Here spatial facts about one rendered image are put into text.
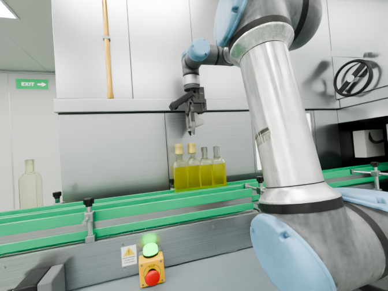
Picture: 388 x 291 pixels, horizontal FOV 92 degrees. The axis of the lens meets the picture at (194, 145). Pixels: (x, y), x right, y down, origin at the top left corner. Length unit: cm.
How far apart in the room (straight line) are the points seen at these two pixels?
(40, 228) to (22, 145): 368
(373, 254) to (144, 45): 105
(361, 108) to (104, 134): 145
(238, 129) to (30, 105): 389
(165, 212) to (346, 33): 150
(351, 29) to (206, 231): 144
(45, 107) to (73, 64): 328
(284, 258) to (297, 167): 12
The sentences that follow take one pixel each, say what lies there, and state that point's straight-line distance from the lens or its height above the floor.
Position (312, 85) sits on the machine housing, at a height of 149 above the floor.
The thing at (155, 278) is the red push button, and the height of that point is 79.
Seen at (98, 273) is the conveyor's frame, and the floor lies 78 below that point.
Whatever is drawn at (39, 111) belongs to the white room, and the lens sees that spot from 433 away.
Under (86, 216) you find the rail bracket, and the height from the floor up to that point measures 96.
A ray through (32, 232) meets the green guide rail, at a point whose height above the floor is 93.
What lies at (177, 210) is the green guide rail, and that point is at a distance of 69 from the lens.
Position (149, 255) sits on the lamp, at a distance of 65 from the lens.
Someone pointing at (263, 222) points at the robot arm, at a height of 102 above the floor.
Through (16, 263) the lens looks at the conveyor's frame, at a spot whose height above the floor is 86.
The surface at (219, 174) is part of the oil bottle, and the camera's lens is 83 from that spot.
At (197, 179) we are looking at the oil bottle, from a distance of 80.
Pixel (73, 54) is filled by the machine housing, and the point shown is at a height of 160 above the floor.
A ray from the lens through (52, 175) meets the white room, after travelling 419.
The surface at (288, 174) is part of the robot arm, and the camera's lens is 30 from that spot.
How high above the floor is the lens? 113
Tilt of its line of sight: 1 degrees up
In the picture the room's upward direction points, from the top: 4 degrees counter-clockwise
